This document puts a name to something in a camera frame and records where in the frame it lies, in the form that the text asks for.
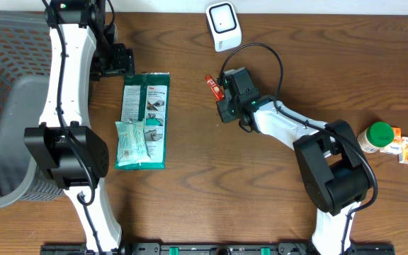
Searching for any red nescafe stick sachet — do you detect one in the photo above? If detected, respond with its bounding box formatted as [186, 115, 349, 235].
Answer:
[205, 75, 225, 101]

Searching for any green white gloves packet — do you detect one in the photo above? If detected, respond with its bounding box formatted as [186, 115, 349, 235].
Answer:
[115, 73, 170, 170]

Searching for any light green wipes packet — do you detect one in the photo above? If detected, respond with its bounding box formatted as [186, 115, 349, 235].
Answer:
[115, 121, 151, 169]

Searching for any green lid white jar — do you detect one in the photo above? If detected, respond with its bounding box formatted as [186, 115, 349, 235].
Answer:
[357, 122, 395, 153]

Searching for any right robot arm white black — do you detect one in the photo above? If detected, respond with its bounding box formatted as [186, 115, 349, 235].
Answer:
[217, 96, 378, 254]

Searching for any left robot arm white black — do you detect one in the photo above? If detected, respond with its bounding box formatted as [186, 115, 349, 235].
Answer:
[24, 0, 135, 254]

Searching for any white barcode scanner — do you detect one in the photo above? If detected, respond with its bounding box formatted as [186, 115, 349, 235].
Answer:
[205, 1, 242, 52]

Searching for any grey plastic mesh basket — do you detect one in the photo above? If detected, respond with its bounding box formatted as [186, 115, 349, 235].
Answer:
[0, 11, 62, 208]

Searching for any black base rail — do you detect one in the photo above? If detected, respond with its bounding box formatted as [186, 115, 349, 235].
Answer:
[40, 242, 395, 255]

